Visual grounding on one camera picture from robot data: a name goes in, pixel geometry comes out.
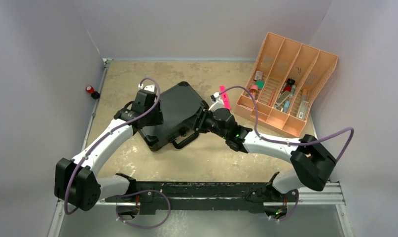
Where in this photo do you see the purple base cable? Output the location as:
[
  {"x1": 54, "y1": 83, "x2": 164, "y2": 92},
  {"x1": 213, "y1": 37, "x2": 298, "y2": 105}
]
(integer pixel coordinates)
[{"x1": 115, "y1": 190, "x2": 172, "y2": 230}]

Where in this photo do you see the red black item in organizer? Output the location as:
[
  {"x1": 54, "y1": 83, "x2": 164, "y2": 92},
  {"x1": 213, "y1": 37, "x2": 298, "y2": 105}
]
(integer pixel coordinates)
[{"x1": 280, "y1": 79, "x2": 295, "y2": 95}]

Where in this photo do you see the pink highlighter marker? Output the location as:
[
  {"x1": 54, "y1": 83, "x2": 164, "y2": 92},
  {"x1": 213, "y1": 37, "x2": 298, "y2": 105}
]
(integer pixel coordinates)
[{"x1": 219, "y1": 85, "x2": 231, "y2": 110}]

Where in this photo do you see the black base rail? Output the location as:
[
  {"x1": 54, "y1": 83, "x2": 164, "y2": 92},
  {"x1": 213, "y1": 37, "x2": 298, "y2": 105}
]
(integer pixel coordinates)
[{"x1": 87, "y1": 181, "x2": 345, "y2": 217}]

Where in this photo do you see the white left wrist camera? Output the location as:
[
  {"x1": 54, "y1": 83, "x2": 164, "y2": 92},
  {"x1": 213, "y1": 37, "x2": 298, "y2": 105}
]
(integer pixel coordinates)
[{"x1": 138, "y1": 83, "x2": 156, "y2": 94}]

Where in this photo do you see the peach plastic desk organizer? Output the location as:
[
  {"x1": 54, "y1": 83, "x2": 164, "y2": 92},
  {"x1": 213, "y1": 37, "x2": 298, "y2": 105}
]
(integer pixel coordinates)
[{"x1": 234, "y1": 33, "x2": 338, "y2": 137}]

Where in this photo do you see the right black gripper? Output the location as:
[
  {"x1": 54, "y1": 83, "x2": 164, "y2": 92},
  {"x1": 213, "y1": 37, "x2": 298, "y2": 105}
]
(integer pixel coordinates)
[{"x1": 183, "y1": 106, "x2": 228, "y2": 140}]

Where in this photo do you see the pink cup in organizer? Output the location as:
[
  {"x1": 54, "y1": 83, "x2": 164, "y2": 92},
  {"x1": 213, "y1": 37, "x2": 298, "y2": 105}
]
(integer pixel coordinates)
[{"x1": 249, "y1": 84, "x2": 259, "y2": 100}]

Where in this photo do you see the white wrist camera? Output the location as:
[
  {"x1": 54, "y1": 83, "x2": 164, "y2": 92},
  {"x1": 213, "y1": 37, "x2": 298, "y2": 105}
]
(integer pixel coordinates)
[
  {"x1": 138, "y1": 83, "x2": 156, "y2": 94},
  {"x1": 209, "y1": 92, "x2": 225, "y2": 112}
]

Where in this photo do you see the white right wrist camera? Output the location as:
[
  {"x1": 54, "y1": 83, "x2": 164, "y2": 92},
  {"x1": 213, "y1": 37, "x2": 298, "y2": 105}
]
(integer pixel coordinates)
[{"x1": 209, "y1": 92, "x2": 225, "y2": 112}]

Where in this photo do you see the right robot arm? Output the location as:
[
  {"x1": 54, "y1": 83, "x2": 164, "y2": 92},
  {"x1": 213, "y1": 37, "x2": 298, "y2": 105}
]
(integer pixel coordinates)
[{"x1": 195, "y1": 108, "x2": 337, "y2": 201}]

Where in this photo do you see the black poker set case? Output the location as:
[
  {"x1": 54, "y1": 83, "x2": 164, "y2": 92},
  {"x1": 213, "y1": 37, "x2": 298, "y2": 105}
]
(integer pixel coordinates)
[{"x1": 139, "y1": 81, "x2": 209, "y2": 152}]

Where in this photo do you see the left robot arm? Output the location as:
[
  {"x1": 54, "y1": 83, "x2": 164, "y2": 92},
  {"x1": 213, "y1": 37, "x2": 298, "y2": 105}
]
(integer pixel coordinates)
[{"x1": 54, "y1": 85, "x2": 163, "y2": 211}]

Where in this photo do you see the red emergency stop button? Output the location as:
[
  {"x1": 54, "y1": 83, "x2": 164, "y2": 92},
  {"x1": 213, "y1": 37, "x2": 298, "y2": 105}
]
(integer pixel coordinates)
[{"x1": 85, "y1": 86, "x2": 101, "y2": 100}]

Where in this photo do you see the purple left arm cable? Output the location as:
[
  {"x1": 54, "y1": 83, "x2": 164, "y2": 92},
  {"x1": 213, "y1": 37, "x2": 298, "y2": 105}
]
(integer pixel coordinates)
[{"x1": 64, "y1": 78, "x2": 162, "y2": 216}]

